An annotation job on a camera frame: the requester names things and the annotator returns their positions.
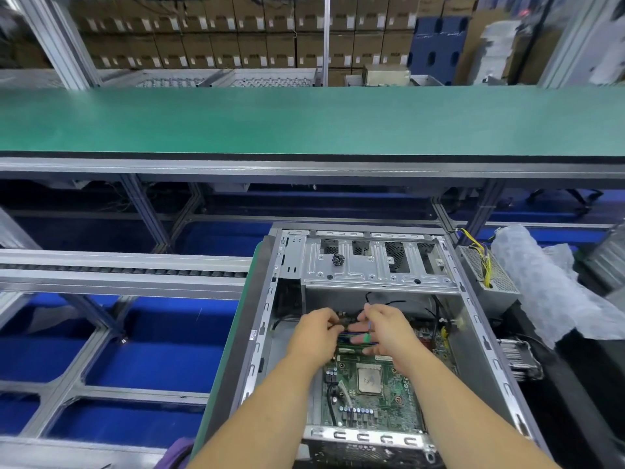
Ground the white bubble wrap bag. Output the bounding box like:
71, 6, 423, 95
490, 223, 625, 350

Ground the person's left hand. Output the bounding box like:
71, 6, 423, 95
286, 306, 347, 376

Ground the person's right hand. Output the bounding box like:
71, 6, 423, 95
348, 302, 430, 370

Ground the aluminium roller conveyor rail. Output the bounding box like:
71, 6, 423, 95
0, 249, 253, 301

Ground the person's right forearm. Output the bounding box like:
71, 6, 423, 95
395, 347, 564, 469

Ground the person's left forearm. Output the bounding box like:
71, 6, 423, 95
186, 356, 320, 469

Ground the green motherboard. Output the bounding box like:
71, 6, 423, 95
317, 327, 460, 438

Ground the stack of cardboard boxes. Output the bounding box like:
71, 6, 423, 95
59, 0, 451, 86

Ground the green conveyor belt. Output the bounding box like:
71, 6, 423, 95
0, 85, 625, 160

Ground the grey power supply unit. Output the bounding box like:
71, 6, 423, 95
457, 225, 525, 320

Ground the small gold CPU chip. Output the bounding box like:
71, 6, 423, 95
354, 364, 386, 395

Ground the small purple object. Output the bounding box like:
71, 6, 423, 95
155, 436, 195, 469

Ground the black and silver computer case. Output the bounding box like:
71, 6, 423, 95
234, 225, 553, 469

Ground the black cable loop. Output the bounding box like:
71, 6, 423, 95
542, 186, 607, 213

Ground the grey computer tower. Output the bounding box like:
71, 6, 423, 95
586, 224, 625, 295

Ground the metal heatsink cooler fan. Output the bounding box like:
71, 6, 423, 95
498, 337, 547, 383

